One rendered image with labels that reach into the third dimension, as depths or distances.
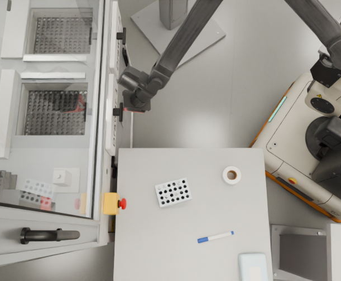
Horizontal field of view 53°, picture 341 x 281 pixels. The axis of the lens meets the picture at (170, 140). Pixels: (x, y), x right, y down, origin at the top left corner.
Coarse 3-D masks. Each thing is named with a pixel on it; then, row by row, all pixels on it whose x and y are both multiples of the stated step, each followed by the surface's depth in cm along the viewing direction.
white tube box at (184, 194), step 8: (160, 184) 129; (168, 184) 129; (176, 184) 129; (184, 184) 129; (160, 192) 131; (168, 192) 128; (184, 192) 128; (160, 200) 127; (168, 200) 130; (176, 200) 127; (184, 200) 127
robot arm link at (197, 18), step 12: (204, 0) 88; (216, 0) 87; (192, 12) 91; (204, 12) 90; (192, 24) 93; (204, 24) 92; (180, 36) 96; (192, 36) 95; (168, 48) 99; (180, 48) 98; (156, 60) 108; (168, 60) 101; (180, 60) 101; (156, 72) 104; (168, 72) 104
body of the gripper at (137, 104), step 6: (126, 90) 119; (126, 96) 118; (132, 96) 117; (126, 102) 118; (132, 102) 118; (138, 102) 116; (144, 102) 116; (150, 102) 122; (132, 108) 119; (138, 108) 120; (144, 108) 121; (150, 108) 122
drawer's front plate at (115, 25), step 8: (112, 8) 134; (112, 16) 133; (120, 16) 143; (112, 24) 132; (120, 24) 143; (112, 32) 131; (112, 40) 130; (112, 48) 129; (112, 56) 128; (112, 64) 127; (112, 72) 132
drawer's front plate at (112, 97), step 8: (112, 80) 126; (112, 88) 125; (112, 96) 124; (112, 104) 124; (112, 112) 124; (112, 120) 124; (112, 128) 124; (112, 136) 124; (112, 144) 124; (112, 152) 124
